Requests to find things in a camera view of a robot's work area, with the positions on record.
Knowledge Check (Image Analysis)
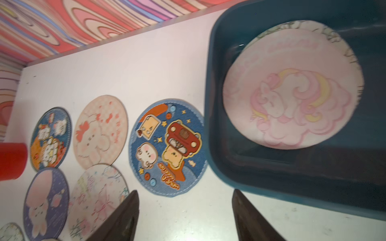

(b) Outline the purple good luck bunny coaster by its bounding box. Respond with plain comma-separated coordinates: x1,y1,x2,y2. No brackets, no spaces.
23,168,69,241

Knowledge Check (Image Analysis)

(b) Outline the dark blue cartoon animals coaster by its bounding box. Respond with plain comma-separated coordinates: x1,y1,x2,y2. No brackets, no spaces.
30,107,72,172

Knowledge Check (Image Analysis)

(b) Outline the pink unicorn coaster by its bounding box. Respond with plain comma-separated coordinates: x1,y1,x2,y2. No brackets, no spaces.
223,29,358,150

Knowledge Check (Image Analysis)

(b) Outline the pink line flowers coaster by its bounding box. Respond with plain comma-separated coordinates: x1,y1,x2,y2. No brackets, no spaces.
67,164,129,241

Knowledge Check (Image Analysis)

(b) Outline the blue denim bear coaster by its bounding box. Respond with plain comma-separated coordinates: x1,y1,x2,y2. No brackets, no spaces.
128,99,208,197

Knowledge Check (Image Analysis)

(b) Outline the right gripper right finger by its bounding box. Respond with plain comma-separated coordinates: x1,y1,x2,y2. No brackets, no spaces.
232,189,285,241

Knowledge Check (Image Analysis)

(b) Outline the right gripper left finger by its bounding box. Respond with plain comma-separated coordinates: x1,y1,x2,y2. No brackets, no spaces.
87,190,140,241

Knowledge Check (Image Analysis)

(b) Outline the teal plastic storage box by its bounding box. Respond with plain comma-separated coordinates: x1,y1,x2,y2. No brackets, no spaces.
204,1,386,220

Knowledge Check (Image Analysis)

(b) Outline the pink checkered bunny coaster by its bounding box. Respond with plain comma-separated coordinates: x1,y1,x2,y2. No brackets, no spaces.
73,95,128,169

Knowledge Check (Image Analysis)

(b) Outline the red plastic cup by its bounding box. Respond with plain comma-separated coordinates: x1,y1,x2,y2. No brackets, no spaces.
0,143,28,181

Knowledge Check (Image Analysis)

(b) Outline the white green flowers coaster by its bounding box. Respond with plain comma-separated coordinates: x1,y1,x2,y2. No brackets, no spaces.
0,223,25,241

